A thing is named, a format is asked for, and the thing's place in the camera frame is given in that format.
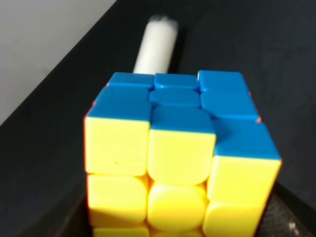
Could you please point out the white cylindrical tube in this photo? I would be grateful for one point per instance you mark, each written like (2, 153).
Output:
(157, 46)

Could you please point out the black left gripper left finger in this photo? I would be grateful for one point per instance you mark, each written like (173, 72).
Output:
(73, 215)

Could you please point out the colourful puzzle cube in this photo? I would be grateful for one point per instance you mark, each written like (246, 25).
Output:
(171, 155)

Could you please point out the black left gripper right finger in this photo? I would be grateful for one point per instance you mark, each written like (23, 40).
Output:
(287, 216)

